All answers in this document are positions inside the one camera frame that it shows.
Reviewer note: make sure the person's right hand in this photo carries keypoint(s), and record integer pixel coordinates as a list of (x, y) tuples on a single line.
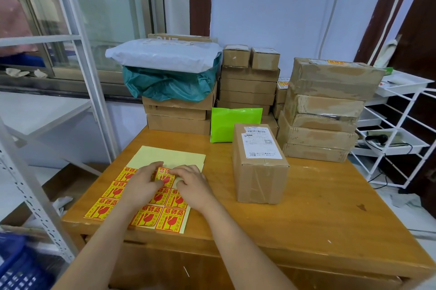
[(194, 189)]

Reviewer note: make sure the person's left hand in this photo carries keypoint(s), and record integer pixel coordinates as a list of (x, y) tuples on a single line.
[(139, 185)]

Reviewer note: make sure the person's right fingers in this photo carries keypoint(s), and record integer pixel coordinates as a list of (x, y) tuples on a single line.
[(179, 172)]

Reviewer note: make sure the person's left fingers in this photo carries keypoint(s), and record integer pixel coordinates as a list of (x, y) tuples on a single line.
[(155, 166)]

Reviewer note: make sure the red yellow warning sticker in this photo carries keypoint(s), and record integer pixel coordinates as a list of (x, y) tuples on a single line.
[(165, 177)]

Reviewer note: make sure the person's right forearm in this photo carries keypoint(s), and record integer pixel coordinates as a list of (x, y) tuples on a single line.
[(238, 249)]

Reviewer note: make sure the person's left forearm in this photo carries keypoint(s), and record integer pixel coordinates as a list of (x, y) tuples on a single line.
[(98, 249)]

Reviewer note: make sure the pale backing sheet of stickers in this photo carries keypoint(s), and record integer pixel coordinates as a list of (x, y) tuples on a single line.
[(170, 158)]

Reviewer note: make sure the bright green poly mailer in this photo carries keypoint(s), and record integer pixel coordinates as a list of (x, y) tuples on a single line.
[(235, 124)]

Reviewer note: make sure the cardboard box with white label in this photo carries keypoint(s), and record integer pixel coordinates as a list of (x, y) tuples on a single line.
[(260, 174)]

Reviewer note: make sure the teal poly mailer bag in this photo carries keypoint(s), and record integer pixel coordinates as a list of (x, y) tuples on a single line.
[(167, 85)]

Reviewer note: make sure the crumpled white paper scrap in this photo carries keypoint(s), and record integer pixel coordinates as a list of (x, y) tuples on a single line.
[(63, 204)]

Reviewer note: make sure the stack of small cardboard boxes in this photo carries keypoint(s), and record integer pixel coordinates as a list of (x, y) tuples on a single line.
[(247, 87)]

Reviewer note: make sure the white poly mailer bag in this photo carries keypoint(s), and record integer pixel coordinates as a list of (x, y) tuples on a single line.
[(167, 54)]

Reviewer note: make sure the white metal shelving rack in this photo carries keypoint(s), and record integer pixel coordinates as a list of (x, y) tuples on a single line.
[(85, 71)]

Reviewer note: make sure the large taped cardboard box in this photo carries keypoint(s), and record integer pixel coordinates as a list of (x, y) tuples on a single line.
[(323, 123), (315, 139), (315, 153), (328, 105), (335, 76)]

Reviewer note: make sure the sliding glass window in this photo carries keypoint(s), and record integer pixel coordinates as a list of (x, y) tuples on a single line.
[(109, 10)]

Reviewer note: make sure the blue plastic basket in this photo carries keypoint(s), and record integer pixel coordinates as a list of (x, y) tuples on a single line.
[(18, 266)]

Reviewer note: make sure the black handheld device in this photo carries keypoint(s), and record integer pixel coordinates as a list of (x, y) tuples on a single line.
[(377, 138)]

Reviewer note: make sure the dark brown door frame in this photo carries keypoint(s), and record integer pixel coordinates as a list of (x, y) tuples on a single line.
[(419, 27)]

